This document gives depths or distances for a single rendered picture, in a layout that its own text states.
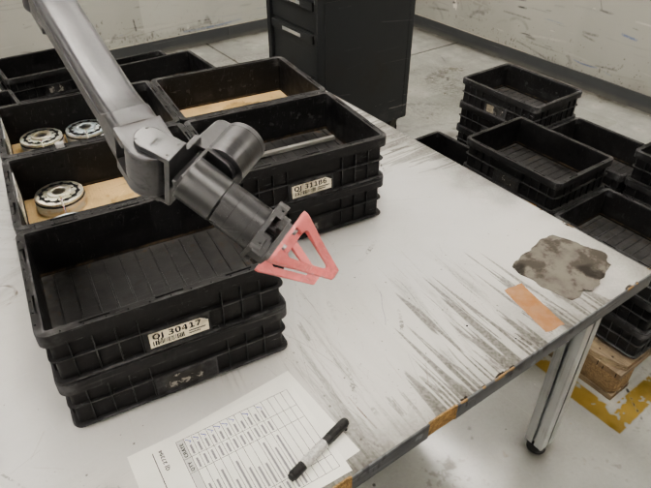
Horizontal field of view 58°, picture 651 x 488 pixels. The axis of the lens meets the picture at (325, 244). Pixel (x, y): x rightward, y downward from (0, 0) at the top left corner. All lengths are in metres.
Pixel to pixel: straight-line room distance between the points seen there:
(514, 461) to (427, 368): 0.83
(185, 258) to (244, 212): 0.52
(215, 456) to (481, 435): 1.09
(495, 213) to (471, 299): 0.35
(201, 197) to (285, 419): 0.50
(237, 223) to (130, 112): 0.19
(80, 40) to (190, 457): 0.64
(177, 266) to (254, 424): 0.34
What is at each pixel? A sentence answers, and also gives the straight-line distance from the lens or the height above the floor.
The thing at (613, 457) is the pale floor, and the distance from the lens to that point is 2.03.
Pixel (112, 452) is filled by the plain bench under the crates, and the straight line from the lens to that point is 1.07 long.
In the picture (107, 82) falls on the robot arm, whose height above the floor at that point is 1.27.
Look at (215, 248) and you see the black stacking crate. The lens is 1.20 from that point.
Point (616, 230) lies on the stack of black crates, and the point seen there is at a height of 0.38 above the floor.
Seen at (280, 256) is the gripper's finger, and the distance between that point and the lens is 0.63.
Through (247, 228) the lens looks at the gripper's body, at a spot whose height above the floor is 1.16.
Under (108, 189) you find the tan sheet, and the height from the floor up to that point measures 0.83.
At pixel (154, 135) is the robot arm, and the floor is 1.24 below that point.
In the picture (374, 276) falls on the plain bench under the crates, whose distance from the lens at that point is 1.31.
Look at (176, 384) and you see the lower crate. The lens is 1.10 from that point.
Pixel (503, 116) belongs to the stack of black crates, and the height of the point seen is 0.50.
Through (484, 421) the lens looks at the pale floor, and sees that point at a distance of 1.97.
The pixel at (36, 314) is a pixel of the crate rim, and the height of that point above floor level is 0.93.
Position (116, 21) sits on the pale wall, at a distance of 4.70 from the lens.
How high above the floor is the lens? 1.55
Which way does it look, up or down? 37 degrees down
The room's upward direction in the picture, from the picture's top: straight up
